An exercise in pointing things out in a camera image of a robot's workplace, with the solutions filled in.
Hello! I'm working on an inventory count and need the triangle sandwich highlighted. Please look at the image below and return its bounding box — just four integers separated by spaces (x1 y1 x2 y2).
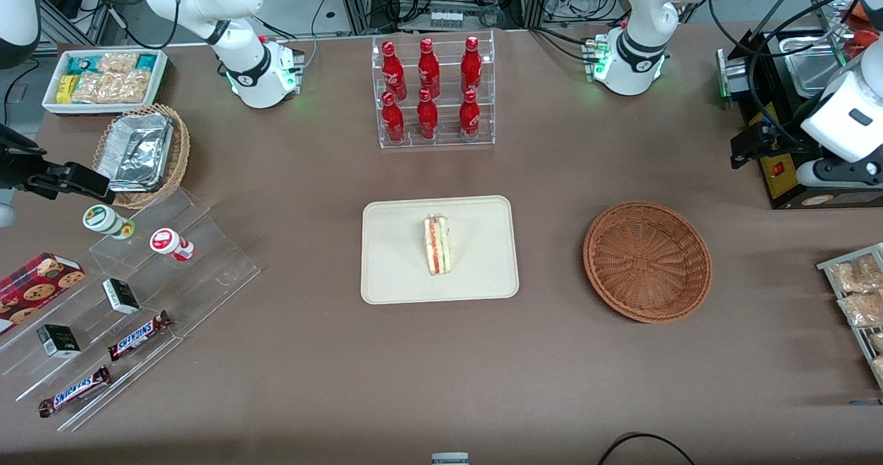
424 215 452 277

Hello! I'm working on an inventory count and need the silver foil tray stack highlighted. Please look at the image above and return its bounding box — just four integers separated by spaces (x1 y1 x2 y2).
97 113 174 193

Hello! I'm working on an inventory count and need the light wicker basket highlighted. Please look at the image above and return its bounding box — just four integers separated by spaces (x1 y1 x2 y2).
93 103 191 209

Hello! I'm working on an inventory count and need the brown wicker basket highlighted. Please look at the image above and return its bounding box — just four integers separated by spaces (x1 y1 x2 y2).
583 201 713 324

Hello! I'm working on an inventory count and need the cream plastic serving tray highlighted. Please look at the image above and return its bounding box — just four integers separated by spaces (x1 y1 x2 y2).
361 195 519 306

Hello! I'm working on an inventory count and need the green lid sunflower cup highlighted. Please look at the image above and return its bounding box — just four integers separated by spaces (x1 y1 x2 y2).
83 204 135 240

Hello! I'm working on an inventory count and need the black food warmer appliance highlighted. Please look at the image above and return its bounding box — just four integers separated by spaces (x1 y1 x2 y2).
717 0 883 210

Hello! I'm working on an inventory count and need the stainless steel pan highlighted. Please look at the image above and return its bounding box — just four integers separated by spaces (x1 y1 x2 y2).
776 30 853 98

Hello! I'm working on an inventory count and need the clear bag of crackers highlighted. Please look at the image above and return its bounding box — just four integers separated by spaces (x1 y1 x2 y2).
97 51 139 74
72 70 152 105

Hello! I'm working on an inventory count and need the red lid yogurt cup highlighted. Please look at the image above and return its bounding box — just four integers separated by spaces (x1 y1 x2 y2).
150 228 195 262

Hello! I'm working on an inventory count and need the red tartan cookie box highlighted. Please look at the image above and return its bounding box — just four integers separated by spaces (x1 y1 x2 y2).
0 253 87 335

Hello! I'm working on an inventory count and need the black box white label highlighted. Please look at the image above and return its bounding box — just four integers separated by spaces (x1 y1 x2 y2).
102 278 141 315

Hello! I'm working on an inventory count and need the white rectangular snack bin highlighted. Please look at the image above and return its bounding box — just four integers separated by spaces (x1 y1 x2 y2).
41 49 170 115

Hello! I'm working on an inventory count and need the clear acrylic stepped stand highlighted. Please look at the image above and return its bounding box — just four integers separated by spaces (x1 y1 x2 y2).
0 188 261 433

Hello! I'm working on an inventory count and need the Snickers chocolate bar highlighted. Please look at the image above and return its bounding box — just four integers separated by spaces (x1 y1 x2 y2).
107 310 173 362
38 366 111 418

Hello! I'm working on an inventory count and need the black box gold print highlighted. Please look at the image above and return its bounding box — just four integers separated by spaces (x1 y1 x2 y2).
37 324 81 359

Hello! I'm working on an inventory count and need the clear acrylic bottle rack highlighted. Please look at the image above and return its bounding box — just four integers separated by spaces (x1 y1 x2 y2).
371 30 496 150

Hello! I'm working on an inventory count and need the red cola bottle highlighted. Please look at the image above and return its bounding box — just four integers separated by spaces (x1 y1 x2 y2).
381 41 408 100
460 36 483 95
417 88 439 140
381 91 406 144
459 89 482 140
417 38 441 99

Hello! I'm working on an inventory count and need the metal wire tray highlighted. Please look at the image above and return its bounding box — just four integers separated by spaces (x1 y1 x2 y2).
817 243 883 391

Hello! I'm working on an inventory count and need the black floor cable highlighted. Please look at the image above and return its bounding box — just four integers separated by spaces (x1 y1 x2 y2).
597 432 697 465

